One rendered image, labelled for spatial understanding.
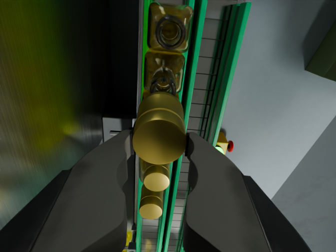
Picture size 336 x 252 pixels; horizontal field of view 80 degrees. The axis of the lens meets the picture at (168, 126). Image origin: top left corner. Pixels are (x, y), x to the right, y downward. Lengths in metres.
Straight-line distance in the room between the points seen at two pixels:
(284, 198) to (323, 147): 0.61
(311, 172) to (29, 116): 2.16
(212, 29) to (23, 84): 0.38
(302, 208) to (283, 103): 1.89
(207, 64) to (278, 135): 0.43
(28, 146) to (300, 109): 0.74
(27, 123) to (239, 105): 0.60
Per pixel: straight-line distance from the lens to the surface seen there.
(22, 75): 0.22
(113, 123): 0.56
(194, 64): 0.40
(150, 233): 0.87
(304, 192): 2.38
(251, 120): 0.74
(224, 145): 0.67
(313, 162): 2.15
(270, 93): 0.72
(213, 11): 0.48
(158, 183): 0.27
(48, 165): 0.26
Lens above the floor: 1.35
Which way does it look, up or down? 61 degrees down
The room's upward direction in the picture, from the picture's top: 179 degrees clockwise
